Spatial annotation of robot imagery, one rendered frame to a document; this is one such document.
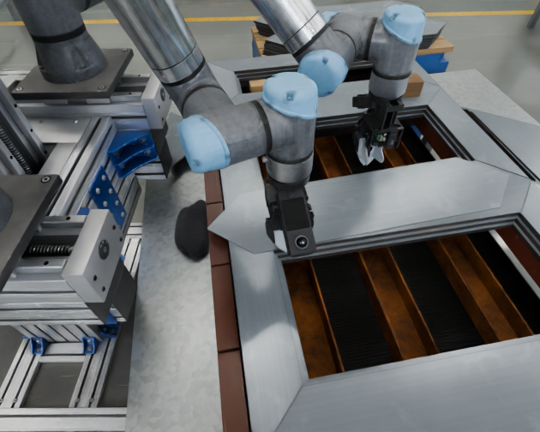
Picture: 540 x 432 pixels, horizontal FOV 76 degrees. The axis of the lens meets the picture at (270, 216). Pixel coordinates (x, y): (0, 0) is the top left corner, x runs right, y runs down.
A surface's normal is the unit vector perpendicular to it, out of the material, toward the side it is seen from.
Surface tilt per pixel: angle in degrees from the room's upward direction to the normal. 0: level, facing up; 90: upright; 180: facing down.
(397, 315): 0
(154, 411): 0
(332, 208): 0
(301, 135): 90
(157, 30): 92
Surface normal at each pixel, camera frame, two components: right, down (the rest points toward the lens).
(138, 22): 0.03, 0.84
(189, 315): -0.02, -0.65
